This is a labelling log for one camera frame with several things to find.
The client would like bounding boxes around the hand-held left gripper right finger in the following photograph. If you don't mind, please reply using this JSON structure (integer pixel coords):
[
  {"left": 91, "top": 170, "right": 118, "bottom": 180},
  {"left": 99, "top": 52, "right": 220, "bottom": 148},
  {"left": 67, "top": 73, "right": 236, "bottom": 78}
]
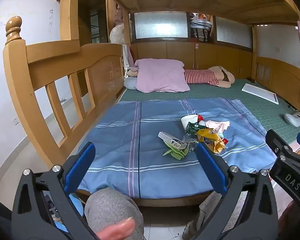
[{"left": 192, "top": 142, "right": 279, "bottom": 240}]

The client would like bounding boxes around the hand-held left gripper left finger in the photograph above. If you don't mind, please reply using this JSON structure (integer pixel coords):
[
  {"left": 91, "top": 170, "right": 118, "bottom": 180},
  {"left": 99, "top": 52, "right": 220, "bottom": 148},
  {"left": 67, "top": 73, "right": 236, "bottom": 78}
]
[{"left": 11, "top": 142, "right": 100, "bottom": 240}]

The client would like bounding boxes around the yellow snack bag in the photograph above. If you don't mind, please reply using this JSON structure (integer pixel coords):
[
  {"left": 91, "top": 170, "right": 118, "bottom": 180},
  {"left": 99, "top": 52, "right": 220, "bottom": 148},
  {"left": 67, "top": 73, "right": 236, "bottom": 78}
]
[{"left": 196, "top": 128, "right": 226, "bottom": 153}]

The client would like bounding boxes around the red packet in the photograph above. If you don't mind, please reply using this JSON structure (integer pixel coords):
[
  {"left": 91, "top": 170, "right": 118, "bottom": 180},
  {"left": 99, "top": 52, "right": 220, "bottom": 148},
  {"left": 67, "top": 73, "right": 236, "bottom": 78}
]
[{"left": 218, "top": 133, "right": 229, "bottom": 147}]

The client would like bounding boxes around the green paper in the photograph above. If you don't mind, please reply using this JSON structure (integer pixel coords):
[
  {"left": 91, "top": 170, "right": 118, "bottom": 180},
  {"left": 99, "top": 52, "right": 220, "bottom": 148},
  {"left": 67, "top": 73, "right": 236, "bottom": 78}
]
[{"left": 163, "top": 144, "right": 189, "bottom": 160}]

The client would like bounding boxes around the green packet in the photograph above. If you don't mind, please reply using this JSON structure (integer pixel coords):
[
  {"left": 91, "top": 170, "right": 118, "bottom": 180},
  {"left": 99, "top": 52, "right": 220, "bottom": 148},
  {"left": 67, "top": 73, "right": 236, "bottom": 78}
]
[{"left": 185, "top": 122, "right": 203, "bottom": 135}]

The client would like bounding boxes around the pink paper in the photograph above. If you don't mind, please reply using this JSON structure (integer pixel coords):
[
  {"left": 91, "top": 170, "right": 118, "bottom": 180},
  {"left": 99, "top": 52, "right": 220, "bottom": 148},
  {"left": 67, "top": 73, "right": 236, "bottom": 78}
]
[{"left": 205, "top": 120, "right": 230, "bottom": 133}]

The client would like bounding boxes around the white paper cup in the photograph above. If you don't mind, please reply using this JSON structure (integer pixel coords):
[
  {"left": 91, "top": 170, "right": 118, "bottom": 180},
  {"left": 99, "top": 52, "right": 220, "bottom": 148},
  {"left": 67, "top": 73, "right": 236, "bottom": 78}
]
[{"left": 181, "top": 114, "right": 198, "bottom": 131}]

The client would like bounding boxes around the white cardboard box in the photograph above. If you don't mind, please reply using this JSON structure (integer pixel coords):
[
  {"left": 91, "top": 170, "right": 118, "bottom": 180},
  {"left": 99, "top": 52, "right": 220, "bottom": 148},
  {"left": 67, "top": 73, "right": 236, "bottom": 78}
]
[{"left": 158, "top": 131, "right": 188, "bottom": 150}]

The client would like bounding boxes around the person's left hand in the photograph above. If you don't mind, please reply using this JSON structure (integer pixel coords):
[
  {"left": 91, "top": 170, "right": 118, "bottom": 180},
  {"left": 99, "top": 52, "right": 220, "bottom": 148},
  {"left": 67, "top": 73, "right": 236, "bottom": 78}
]
[{"left": 95, "top": 217, "right": 135, "bottom": 240}]

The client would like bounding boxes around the white plastic device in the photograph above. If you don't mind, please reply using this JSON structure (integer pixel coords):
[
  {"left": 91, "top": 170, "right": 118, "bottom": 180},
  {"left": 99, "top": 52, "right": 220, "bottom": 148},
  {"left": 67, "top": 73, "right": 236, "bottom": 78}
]
[{"left": 284, "top": 112, "right": 300, "bottom": 127}]

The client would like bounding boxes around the blue striped blanket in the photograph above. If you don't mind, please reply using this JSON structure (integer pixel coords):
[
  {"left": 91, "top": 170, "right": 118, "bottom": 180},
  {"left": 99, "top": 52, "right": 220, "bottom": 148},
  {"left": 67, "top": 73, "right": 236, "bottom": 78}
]
[{"left": 77, "top": 97, "right": 278, "bottom": 199}]

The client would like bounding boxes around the person's right leg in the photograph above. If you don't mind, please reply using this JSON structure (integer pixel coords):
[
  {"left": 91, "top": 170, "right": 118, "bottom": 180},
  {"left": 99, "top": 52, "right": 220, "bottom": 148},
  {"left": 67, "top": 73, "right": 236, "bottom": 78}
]
[{"left": 182, "top": 192, "right": 248, "bottom": 240}]

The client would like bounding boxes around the green bed mat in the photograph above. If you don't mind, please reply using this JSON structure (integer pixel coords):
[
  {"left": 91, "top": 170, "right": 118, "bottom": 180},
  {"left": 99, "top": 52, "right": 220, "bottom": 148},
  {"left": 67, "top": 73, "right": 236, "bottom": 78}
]
[{"left": 116, "top": 79, "right": 300, "bottom": 153}]

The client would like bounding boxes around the white flat board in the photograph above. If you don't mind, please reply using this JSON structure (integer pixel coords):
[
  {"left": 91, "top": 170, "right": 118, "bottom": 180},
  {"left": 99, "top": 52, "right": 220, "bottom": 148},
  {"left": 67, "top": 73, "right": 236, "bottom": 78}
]
[{"left": 241, "top": 83, "right": 279, "bottom": 105}]

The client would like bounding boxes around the striped stuffed doll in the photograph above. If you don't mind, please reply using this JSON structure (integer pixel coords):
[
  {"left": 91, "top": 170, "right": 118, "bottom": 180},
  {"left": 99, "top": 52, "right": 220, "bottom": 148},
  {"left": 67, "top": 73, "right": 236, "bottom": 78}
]
[{"left": 184, "top": 66, "right": 235, "bottom": 88}]

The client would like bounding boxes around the grey blue pillow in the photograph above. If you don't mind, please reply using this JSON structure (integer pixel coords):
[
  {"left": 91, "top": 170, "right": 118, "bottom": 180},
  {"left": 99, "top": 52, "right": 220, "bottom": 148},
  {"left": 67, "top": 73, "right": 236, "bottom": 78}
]
[{"left": 124, "top": 76, "right": 139, "bottom": 90}]

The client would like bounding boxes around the pink pillow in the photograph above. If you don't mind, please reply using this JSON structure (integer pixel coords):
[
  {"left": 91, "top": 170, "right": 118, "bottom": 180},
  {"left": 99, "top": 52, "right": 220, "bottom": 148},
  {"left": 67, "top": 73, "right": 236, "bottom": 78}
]
[{"left": 134, "top": 59, "right": 190, "bottom": 93}]

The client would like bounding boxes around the beige plush toy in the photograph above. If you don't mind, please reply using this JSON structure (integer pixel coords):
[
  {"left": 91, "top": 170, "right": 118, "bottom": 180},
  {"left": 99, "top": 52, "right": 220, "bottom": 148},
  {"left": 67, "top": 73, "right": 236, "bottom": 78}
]
[{"left": 125, "top": 66, "right": 140, "bottom": 78}]

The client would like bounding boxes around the wooden cabinet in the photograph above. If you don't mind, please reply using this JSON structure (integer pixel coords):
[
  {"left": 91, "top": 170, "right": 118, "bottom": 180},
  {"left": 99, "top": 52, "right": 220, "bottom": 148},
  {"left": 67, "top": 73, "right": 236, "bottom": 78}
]
[{"left": 136, "top": 41, "right": 253, "bottom": 79}]

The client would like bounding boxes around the white cloth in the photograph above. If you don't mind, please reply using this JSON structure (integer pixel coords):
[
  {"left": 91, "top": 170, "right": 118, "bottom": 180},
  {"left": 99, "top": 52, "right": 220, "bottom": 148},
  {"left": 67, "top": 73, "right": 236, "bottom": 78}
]
[{"left": 121, "top": 44, "right": 135, "bottom": 77}]

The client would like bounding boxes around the frosted glass window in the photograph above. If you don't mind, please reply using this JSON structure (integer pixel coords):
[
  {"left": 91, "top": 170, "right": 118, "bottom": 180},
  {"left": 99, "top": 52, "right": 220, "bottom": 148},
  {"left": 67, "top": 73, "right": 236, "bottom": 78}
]
[
  {"left": 134, "top": 12, "right": 189, "bottom": 39},
  {"left": 216, "top": 17, "right": 253, "bottom": 48}
]

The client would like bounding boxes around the white plush toy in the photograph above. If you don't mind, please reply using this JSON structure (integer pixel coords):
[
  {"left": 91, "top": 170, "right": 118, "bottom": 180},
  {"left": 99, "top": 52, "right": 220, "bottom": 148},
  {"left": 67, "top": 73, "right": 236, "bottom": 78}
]
[{"left": 109, "top": 4, "right": 130, "bottom": 44}]

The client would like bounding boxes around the stack of magazines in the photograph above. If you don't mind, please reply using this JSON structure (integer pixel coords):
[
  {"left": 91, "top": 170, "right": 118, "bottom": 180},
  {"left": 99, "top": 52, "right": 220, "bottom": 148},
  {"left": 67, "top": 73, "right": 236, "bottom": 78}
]
[{"left": 190, "top": 12, "right": 213, "bottom": 43}]

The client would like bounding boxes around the dark wooden door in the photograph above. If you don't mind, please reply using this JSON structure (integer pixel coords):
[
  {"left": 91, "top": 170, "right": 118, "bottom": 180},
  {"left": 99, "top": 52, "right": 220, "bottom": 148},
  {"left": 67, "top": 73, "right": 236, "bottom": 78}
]
[{"left": 77, "top": 0, "right": 109, "bottom": 45}]

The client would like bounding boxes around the wooden bed frame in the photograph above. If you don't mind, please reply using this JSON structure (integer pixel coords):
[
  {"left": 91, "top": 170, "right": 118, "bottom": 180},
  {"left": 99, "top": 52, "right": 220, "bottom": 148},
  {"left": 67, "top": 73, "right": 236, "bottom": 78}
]
[{"left": 2, "top": 0, "right": 300, "bottom": 205}]

